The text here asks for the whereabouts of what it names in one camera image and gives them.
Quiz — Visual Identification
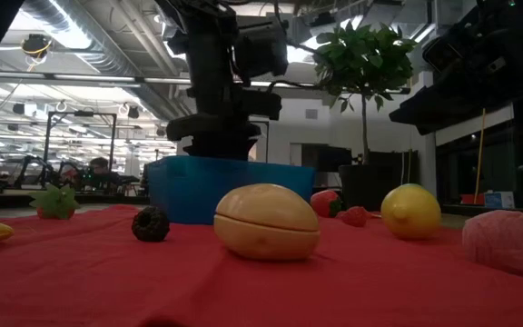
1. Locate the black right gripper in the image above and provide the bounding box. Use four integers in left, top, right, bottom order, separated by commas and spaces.
388, 13, 523, 136

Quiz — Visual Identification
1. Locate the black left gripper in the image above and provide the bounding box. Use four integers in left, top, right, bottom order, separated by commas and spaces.
165, 84, 284, 161

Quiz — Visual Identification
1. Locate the yellow toy lemon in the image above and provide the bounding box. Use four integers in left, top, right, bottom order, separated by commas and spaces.
380, 183, 442, 241

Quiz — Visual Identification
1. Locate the big red toy fruit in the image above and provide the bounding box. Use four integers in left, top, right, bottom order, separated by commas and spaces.
310, 189, 343, 219

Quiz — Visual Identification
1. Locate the red toy raspberry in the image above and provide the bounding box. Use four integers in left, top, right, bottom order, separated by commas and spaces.
337, 205, 370, 228

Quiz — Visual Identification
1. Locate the toy strawberry with green leaves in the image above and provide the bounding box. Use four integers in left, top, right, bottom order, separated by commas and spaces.
28, 183, 81, 221

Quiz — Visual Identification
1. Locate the blue plastic tupperware container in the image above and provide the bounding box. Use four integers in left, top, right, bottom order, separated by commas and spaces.
146, 155, 316, 226

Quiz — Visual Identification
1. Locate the tan toy potato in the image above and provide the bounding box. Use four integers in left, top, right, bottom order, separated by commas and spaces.
213, 183, 321, 262

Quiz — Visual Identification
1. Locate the red bin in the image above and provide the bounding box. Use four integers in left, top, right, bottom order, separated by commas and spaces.
459, 193, 486, 206

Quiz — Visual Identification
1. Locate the blue and white box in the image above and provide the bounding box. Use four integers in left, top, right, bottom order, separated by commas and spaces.
483, 190, 516, 210

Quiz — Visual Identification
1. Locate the dark toy blackberry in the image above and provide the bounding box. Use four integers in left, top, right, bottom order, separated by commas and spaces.
131, 206, 171, 243

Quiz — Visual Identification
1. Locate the green artificial plant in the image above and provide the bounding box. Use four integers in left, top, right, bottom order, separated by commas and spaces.
313, 20, 418, 167

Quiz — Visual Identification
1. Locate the dark cabinet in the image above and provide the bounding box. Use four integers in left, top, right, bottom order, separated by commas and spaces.
301, 144, 354, 173

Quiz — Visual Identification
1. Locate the black plant pot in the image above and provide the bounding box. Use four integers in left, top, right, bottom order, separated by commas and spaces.
337, 163, 392, 213

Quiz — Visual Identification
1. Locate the person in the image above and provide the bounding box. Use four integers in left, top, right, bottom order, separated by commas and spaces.
82, 156, 122, 192

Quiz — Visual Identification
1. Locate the long ceiling light strip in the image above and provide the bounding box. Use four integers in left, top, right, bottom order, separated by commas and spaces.
0, 71, 317, 90

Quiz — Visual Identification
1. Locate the pink toy peach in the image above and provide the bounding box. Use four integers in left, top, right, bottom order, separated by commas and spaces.
461, 209, 523, 277

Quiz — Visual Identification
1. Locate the red cloth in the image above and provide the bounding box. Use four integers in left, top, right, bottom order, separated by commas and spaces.
0, 203, 523, 327

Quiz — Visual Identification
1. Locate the yellow hanging cable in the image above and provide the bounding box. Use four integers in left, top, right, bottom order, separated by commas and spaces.
473, 107, 488, 205

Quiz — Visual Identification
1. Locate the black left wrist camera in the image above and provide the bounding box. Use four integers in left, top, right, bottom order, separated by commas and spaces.
233, 20, 290, 79

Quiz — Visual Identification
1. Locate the black rig frame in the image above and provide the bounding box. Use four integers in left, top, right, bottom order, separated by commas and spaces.
42, 111, 118, 187

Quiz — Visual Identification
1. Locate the ceiling cable reel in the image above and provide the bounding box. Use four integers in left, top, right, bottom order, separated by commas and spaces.
21, 34, 54, 60

